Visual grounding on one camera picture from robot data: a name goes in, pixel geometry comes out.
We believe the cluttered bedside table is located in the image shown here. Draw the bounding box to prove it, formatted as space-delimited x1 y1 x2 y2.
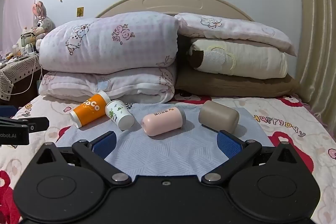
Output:
5 42 38 96

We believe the grey plush rabbit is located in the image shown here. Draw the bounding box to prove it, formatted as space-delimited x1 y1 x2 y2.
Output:
31 1 56 40

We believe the pink wall cloth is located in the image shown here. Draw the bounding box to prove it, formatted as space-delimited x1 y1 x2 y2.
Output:
1 0 41 54

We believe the cream and brown pillow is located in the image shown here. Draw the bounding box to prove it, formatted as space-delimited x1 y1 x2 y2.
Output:
188 39 289 80

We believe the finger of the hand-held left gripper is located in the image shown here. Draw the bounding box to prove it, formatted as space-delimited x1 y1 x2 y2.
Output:
0 116 50 133
0 106 19 118

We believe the light blue mat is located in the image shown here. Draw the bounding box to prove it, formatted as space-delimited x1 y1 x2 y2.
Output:
56 102 273 178

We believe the beige headboard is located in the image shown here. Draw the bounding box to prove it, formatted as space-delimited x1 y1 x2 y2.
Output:
96 0 255 22

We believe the beige curtain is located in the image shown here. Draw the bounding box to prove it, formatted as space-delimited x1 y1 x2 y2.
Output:
295 0 336 130

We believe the pink and white folded quilt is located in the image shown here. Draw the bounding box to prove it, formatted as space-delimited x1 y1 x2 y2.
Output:
38 63 177 104

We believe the patterned table cloth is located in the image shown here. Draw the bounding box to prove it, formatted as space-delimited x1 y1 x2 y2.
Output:
0 54 42 95

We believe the pink checkered folded quilt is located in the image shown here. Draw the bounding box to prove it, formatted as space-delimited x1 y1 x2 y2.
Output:
39 11 180 75

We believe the dark wooden nightstand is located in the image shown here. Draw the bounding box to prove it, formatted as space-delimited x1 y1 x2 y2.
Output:
0 67 49 109

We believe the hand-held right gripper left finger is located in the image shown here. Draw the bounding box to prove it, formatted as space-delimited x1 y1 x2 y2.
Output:
35 131 132 186

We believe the pink printed pillow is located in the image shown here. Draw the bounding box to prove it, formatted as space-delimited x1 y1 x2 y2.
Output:
175 13 297 57

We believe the white cup with green print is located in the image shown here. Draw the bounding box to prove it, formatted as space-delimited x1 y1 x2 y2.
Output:
105 100 135 131

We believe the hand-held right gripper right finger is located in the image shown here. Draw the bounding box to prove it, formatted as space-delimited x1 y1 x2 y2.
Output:
201 130 302 186

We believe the orange paper cup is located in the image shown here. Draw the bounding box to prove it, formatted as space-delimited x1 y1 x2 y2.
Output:
69 91 111 128

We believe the pink cup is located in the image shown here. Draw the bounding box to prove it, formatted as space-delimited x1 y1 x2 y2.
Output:
142 106 186 137

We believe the taupe cup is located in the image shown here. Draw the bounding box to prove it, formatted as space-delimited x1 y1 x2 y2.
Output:
198 100 240 133

